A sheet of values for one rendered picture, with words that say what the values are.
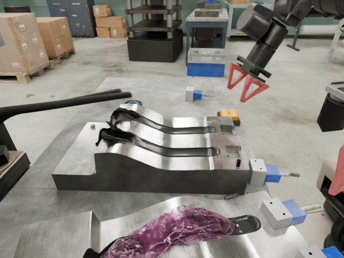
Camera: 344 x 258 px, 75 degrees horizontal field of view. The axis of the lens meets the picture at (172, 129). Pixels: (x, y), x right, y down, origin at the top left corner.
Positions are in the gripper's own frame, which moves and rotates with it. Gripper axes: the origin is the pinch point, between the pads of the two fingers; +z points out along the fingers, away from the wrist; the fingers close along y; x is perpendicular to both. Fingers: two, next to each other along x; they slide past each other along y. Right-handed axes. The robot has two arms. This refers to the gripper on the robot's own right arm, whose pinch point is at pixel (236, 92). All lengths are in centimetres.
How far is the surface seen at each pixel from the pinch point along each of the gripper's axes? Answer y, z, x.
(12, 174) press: -3, 54, -53
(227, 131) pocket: 0.8, 12.4, 4.7
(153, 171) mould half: 16.4, 22.7, -18.4
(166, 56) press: -378, 66, 65
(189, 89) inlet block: -38.4, 14.9, 2.1
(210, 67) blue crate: -285, 36, 116
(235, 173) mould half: 20.5, 13.8, -0.8
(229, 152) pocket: 11.2, 13.9, 1.7
